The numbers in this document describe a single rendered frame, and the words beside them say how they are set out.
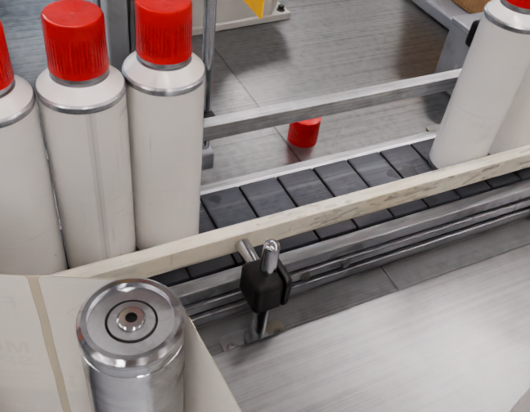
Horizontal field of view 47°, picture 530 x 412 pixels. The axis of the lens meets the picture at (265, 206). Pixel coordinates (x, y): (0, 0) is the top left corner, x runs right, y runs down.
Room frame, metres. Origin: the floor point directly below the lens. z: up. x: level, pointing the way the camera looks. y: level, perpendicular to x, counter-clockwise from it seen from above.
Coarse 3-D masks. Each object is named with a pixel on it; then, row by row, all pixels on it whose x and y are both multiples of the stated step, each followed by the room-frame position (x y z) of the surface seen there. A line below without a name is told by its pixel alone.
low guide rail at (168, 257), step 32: (480, 160) 0.44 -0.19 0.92; (512, 160) 0.45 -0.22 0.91; (384, 192) 0.38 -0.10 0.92; (416, 192) 0.40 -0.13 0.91; (256, 224) 0.32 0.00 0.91; (288, 224) 0.33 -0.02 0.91; (320, 224) 0.35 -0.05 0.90; (128, 256) 0.27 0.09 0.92; (160, 256) 0.28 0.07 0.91; (192, 256) 0.29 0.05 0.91
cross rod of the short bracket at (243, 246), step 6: (240, 240) 0.31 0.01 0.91; (246, 240) 0.31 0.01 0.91; (240, 246) 0.30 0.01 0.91; (246, 246) 0.30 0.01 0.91; (252, 246) 0.30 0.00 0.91; (240, 252) 0.30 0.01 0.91; (246, 252) 0.30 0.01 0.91; (252, 252) 0.30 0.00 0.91; (246, 258) 0.29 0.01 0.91; (252, 258) 0.29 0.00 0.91; (258, 258) 0.29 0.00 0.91
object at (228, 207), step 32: (352, 160) 0.46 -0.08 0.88; (384, 160) 0.47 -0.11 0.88; (416, 160) 0.48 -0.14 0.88; (224, 192) 0.39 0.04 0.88; (256, 192) 0.40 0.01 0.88; (288, 192) 0.40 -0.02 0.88; (320, 192) 0.41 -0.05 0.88; (352, 192) 0.41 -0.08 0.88; (448, 192) 0.43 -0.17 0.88; (480, 192) 0.44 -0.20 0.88; (224, 224) 0.35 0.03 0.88; (352, 224) 0.37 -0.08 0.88; (224, 256) 0.32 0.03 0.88
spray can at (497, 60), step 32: (512, 0) 0.47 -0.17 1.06; (480, 32) 0.47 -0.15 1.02; (512, 32) 0.45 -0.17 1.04; (480, 64) 0.46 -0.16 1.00; (512, 64) 0.45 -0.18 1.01; (480, 96) 0.45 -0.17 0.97; (512, 96) 0.46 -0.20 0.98; (448, 128) 0.47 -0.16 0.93; (480, 128) 0.45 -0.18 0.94; (448, 160) 0.46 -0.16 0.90
